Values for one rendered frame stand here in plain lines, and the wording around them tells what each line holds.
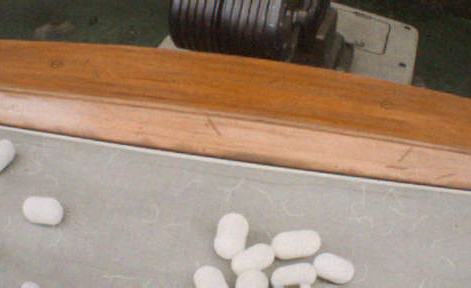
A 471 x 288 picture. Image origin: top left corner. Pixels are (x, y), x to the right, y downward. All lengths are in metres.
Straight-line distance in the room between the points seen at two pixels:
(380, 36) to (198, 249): 0.88
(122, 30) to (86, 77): 1.59
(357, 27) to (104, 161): 0.83
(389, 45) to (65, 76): 0.78
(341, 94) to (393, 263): 0.18
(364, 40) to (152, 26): 1.05
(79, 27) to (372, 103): 1.72
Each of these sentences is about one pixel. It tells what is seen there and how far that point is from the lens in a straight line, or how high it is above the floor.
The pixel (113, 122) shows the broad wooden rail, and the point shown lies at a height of 0.75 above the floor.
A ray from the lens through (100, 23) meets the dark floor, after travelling 2.28.
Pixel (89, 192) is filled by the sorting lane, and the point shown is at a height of 0.74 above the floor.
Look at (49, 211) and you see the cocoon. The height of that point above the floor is 0.76.
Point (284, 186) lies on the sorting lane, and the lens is 0.57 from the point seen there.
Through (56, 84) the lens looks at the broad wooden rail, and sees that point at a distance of 0.64.
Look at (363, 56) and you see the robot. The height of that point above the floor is 0.47.
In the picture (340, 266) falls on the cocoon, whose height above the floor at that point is 0.76.
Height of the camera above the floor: 1.12
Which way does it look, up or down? 39 degrees down
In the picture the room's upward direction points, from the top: 4 degrees clockwise
